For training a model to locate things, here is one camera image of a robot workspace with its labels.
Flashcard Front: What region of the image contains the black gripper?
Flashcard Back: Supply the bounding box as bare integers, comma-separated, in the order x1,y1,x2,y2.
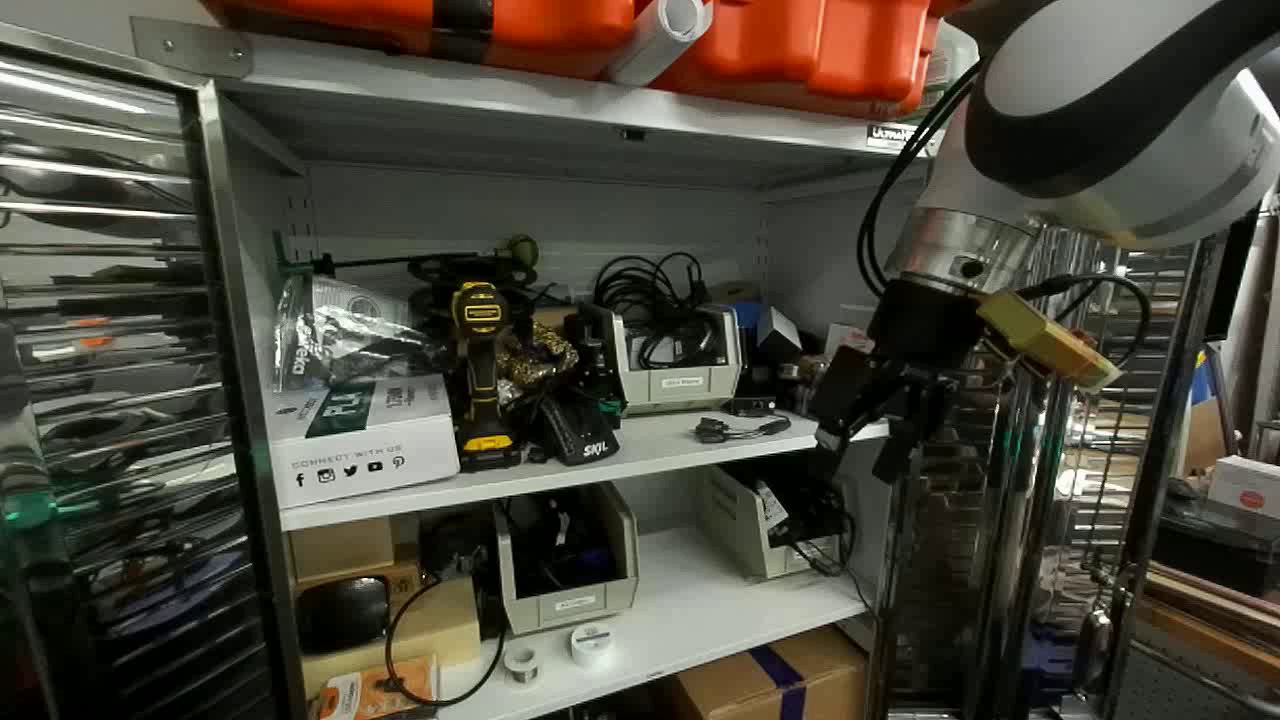
807,278,1002,487

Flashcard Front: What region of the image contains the small black box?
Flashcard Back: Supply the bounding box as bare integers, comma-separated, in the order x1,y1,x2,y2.
745,348,813,399

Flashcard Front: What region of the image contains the white flat box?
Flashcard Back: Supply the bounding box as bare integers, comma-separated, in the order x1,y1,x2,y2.
757,306,807,358

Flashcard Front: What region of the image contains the white metal shelf unit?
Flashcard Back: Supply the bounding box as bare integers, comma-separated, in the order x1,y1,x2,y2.
131,12,986,720

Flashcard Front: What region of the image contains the cardboard box with blue tape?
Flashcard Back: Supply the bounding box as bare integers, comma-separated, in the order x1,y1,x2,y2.
673,623,872,720

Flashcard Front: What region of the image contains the white box with red logo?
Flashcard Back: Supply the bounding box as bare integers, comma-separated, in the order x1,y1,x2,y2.
1205,454,1280,523

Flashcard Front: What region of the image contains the white box with printed icons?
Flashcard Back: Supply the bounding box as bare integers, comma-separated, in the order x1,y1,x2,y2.
263,374,466,511

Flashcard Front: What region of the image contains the small tan cardboard box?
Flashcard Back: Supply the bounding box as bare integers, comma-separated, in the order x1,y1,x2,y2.
285,515,402,583

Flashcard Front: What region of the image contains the grey storage bin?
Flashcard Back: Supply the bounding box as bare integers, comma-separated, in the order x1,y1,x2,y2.
696,461,819,583

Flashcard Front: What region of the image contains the black battery charger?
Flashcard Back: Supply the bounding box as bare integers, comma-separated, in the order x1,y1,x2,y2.
532,376,630,467

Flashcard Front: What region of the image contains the white electronic device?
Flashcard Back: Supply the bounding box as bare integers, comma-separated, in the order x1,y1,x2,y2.
491,479,644,640

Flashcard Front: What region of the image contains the orange plastic case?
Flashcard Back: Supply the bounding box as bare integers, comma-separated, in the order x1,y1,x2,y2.
654,0,935,118
198,0,642,76

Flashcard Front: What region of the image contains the black green hand tool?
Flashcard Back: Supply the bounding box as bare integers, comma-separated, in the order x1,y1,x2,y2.
276,232,543,294

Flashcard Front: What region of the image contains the yellow black power drill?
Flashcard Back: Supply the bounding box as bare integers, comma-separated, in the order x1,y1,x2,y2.
446,278,532,473

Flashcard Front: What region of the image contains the white rolled tube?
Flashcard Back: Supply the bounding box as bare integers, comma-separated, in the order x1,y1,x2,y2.
605,0,715,88

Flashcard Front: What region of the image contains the small white tape roll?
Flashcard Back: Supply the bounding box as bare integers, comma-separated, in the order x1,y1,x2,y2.
500,640,547,690

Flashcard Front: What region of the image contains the clear plastic bag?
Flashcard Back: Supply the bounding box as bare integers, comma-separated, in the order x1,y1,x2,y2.
272,271,432,393

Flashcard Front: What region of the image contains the black round device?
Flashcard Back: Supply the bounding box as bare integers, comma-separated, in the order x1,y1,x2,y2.
292,571,393,655

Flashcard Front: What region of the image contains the orange printed card pack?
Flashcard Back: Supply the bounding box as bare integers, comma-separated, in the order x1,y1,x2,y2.
310,652,446,720

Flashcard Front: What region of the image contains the black cable with ferrite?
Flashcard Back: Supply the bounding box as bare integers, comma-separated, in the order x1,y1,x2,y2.
763,464,857,575

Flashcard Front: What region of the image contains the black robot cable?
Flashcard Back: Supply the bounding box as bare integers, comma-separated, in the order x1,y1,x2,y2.
857,62,993,301

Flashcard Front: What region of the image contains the yellowish wrist camera box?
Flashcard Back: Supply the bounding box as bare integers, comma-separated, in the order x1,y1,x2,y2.
978,294,1125,393

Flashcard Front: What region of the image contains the thin black cable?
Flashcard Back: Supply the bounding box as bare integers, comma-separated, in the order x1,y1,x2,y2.
382,575,512,712

